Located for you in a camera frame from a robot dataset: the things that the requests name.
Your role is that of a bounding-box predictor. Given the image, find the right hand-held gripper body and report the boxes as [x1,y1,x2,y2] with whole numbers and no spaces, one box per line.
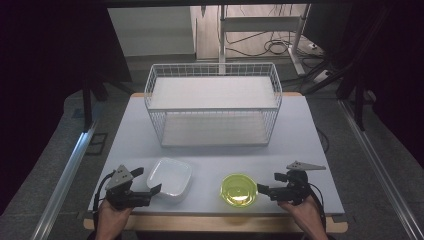
[268,160,327,206]

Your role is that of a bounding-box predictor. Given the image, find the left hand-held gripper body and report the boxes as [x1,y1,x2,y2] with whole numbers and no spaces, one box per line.
[105,164,153,211]

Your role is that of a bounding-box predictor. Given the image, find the white square bowl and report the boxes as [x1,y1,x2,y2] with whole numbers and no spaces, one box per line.
[146,157,194,204]

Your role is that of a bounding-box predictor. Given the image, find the green translucent round bowl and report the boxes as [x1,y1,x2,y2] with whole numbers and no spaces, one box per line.
[219,172,259,208]

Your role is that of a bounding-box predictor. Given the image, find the white wire shelf rack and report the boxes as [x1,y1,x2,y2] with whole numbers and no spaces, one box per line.
[143,62,284,148]

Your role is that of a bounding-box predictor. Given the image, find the person's left hand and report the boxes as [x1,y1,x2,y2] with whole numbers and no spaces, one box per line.
[94,199,135,234]

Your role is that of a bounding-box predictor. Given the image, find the person's right hand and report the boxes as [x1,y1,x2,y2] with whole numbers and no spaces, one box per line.
[278,194,326,234]

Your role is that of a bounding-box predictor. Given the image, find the black stand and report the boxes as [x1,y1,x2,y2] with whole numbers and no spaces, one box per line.
[81,74,109,133]
[336,66,376,132]

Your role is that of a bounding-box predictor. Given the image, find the white power strip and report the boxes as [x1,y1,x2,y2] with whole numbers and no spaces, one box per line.
[313,69,333,84]

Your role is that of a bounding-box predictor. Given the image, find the white panel board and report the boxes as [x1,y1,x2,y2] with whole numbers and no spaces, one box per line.
[107,6,197,58]

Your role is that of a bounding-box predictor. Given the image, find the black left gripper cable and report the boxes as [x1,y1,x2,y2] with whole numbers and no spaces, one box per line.
[92,171,116,231]

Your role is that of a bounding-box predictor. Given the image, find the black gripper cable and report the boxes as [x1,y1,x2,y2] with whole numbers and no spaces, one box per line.
[308,182,328,231]
[92,171,116,231]

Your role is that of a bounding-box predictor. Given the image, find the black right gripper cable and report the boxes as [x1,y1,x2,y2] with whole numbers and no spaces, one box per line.
[308,182,328,231]

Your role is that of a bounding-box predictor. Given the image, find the thin black table cable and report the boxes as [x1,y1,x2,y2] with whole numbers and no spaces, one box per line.
[316,127,331,155]

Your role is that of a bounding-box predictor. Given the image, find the metal floor rail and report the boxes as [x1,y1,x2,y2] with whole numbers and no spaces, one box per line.
[338,99,424,240]
[30,121,99,240]

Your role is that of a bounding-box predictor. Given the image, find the black cables on floor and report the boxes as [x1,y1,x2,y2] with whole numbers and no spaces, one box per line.
[224,31,326,66]

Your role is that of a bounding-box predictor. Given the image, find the white metal desk frame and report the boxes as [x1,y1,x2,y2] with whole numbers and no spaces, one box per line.
[218,3,312,76]

